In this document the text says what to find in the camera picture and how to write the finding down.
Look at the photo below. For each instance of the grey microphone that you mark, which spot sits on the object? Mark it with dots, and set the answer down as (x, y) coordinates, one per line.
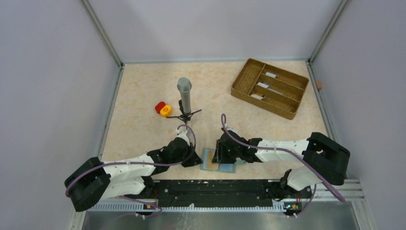
(184, 86)

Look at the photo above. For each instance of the brown woven cutlery tray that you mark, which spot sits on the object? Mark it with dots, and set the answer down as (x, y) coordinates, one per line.
(285, 92)

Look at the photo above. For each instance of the green card holder wallet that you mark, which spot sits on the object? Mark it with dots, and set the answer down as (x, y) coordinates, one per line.
(207, 165)

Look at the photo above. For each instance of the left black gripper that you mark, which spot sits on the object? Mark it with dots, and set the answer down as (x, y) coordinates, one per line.
(194, 158)

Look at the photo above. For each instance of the small wooden block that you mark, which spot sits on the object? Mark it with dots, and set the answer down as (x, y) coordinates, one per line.
(318, 85)

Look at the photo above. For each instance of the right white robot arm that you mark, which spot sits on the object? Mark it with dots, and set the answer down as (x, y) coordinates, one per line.
(324, 160)

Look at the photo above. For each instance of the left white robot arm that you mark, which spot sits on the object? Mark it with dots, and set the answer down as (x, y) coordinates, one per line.
(97, 180)

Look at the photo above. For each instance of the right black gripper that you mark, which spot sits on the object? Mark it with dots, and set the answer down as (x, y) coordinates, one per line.
(219, 156)

